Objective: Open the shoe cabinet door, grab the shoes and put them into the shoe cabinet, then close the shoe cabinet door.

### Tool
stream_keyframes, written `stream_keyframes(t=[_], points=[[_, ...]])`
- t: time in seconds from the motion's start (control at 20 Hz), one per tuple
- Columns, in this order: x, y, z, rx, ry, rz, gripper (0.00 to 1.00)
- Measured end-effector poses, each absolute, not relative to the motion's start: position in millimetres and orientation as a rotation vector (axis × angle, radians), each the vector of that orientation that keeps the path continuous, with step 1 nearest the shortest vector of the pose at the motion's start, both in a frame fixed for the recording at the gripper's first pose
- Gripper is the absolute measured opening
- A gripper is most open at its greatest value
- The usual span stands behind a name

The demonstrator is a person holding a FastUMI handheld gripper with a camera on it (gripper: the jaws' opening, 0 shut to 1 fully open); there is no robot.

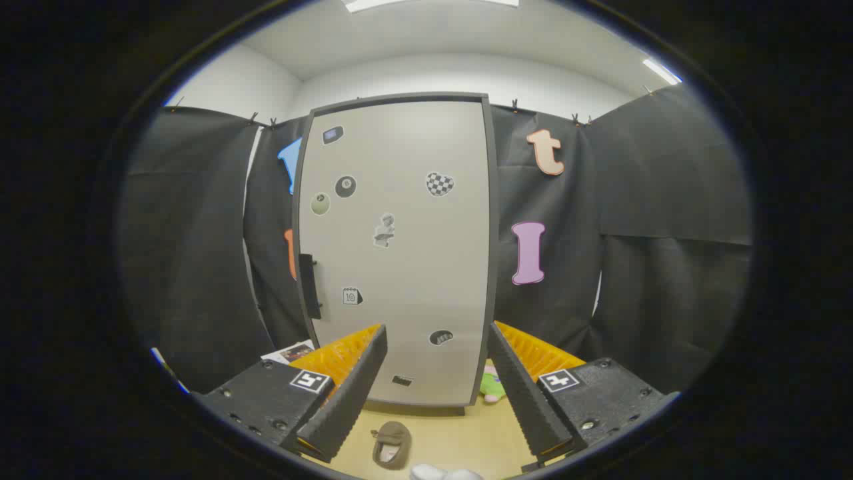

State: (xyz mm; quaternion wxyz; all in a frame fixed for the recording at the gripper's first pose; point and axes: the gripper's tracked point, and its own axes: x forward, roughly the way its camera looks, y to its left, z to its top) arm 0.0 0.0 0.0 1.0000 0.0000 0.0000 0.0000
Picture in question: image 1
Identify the black door handle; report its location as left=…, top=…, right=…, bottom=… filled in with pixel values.
left=299, top=253, right=323, bottom=321

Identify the green and pink plush toy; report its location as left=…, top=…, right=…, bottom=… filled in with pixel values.
left=480, top=365, right=508, bottom=404

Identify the brown fuzzy shoe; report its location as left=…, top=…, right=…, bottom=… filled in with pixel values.
left=372, top=421, right=412, bottom=471

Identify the dark grey shoe cabinet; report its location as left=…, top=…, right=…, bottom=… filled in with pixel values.
left=291, top=91, right=500, bottom=417

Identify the white printed booklet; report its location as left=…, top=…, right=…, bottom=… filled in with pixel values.
left=261, top=340, right=315, bottom=365

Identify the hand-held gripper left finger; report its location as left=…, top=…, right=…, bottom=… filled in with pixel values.
left=190, top=323, right=389, bottom=464

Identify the white fluffy object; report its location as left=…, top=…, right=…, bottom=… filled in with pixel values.
left=410, top=464, right=484, bottom=480

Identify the small ceiling light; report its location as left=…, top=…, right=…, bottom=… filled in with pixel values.
left=643, top=59, right=682, bottom=85

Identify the long ceiling light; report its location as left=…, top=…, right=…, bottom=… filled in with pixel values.
left=343, top=0, right=520, bottom=13

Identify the black backdrop cloth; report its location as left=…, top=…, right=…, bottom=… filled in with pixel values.
left=120, top=83, right=754, bottom=394

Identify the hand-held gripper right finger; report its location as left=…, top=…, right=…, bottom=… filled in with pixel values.
left=486, top=320, right=680, bottom=467

